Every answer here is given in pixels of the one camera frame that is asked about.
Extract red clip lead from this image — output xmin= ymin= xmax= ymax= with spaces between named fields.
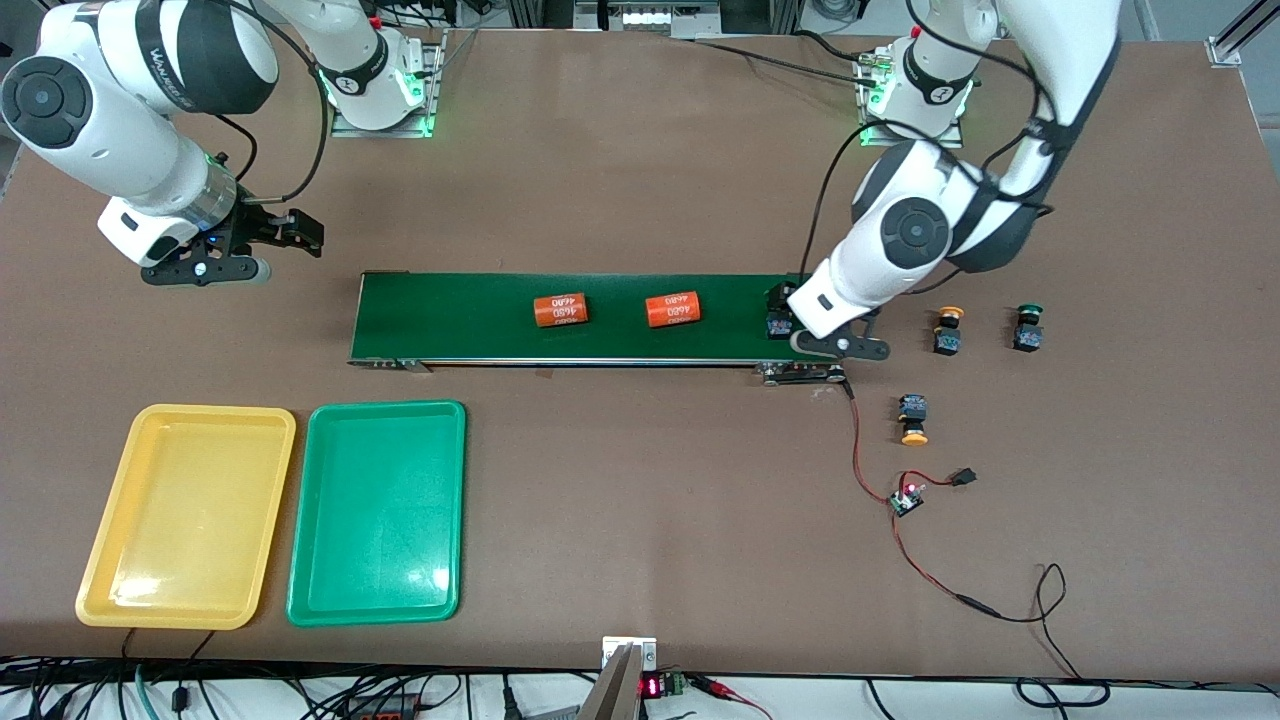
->
xmin=690 ymin=675 xmax=771 ymax=720

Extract aluminium frame profile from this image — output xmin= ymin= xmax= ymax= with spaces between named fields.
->
xmin=1208 ymin=0 xmax=1280 ymax=67

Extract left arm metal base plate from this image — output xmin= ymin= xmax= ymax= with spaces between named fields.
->
xmin=858 ymin=50 xmax=966 ymax=149

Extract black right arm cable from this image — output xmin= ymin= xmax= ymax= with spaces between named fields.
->
xmin=205 ymin=0 xmax=336 ymax=201

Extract black power strip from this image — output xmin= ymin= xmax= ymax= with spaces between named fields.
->
xmin=335 ymin=693 xmax=426 ymax=720

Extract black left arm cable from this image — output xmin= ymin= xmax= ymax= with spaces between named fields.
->
xmin=800 ymin=0 xmax=1061 ymax=286

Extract metal table edge bracket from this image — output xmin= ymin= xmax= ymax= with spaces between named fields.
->
xmin=602 ymin=636 xmax=658 ymax=669

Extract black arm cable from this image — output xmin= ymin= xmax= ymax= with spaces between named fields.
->
xmin=800 ymin=0 xmax=1061 ymax=286
xmin=205 ymin=0 xmax=336 ymax=201

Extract yellow plastic tray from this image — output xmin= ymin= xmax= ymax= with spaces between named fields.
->
xmin=75 ymin=403 xmax=298 ymax=631

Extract green conveyor belt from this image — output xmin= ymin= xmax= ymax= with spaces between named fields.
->
xmin=347 ymin=270 xmax=851 ymax=387

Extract black looped cable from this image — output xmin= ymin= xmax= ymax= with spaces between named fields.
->
xmin=960 ymin=563 xmax=1113 ymax=708

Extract metal rack device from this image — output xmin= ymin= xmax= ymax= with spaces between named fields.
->
xmin=575 ymin=0 xmax=721 ymax=41

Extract green plastic tray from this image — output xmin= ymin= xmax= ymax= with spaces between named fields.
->
xmin=286 ymin=399 xmax=468 ymax=628

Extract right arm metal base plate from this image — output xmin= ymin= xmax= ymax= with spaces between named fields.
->
xmin=330 ymin=30 xmax=446 ymax=139

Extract black table cable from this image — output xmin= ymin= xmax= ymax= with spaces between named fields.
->
xmin=695 ymin=38 xmax=881 ymax=89

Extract grey metal pole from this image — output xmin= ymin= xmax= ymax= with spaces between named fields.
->
xmin=575 ymin=645 xmax=643 ymax=720

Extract orange cylinder with white print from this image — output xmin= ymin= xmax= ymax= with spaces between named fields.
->
xmin=645 ymin=292 xmax=703 ymax=329
xmin=533 ymin=293 xmax=589 ymax=329

